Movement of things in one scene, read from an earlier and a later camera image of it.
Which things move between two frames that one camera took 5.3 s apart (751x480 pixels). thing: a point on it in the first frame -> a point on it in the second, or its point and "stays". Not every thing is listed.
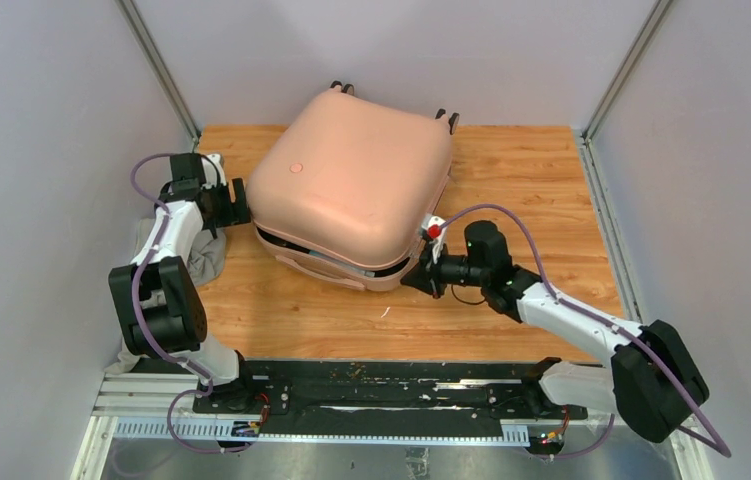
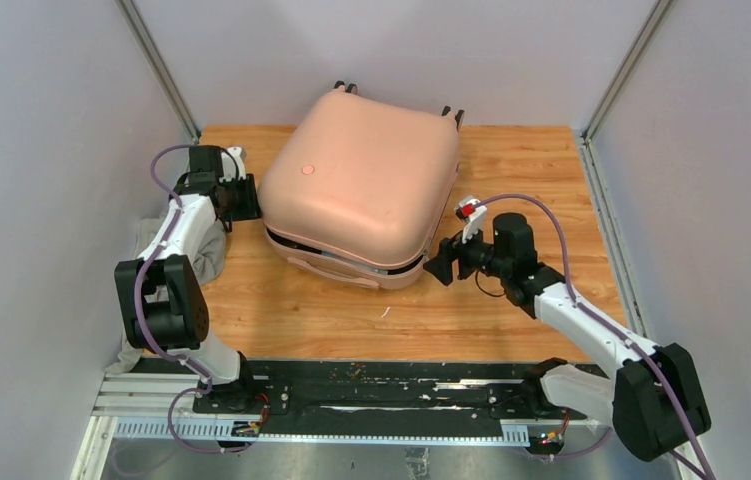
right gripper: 424,278 -> 450,250
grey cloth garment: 207,251 stays
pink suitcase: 342,189 stays
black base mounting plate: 392,392 stays
